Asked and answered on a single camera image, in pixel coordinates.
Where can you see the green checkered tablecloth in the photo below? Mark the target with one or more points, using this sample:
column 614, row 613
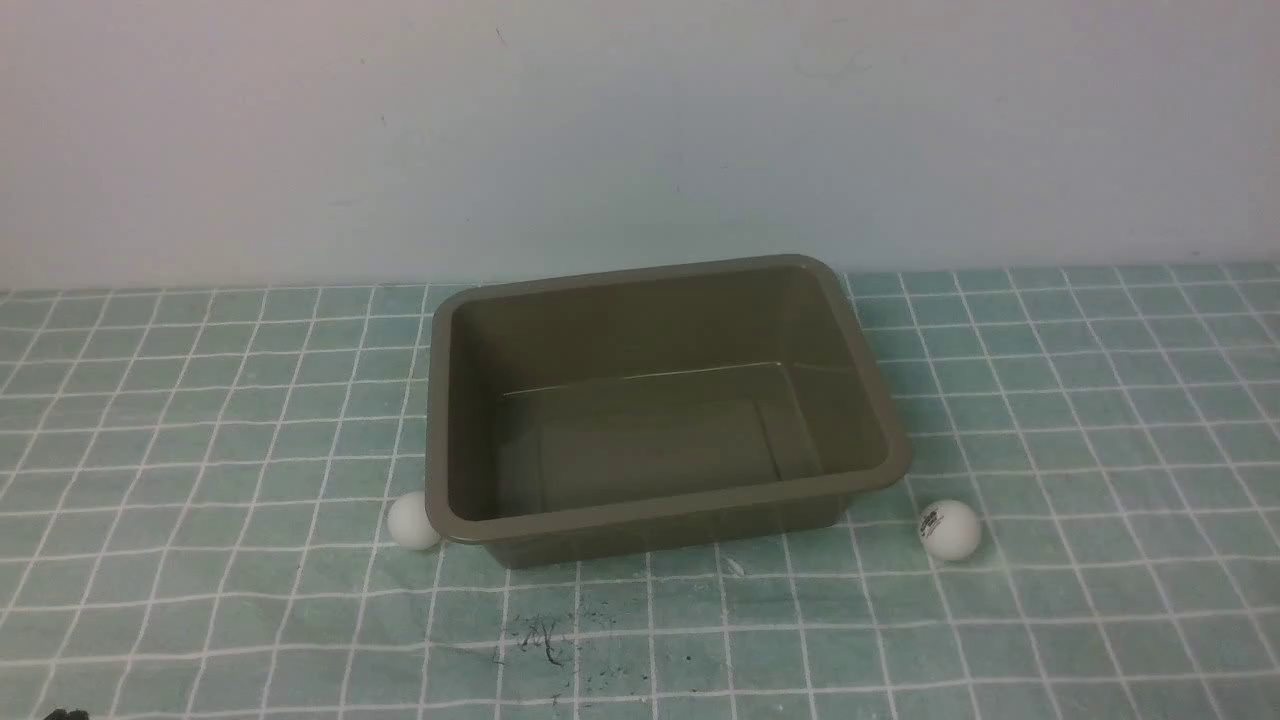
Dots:
column 195, row 483

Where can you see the olive green plastic bin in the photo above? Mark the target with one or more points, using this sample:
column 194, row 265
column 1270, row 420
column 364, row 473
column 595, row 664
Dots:
column 596, row 415

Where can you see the white ping-pong ball with logo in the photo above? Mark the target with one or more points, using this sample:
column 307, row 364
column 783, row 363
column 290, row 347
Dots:
column 949, row 530

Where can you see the white ping-pong ball plain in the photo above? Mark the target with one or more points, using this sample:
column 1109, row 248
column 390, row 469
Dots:
column 408, row 523

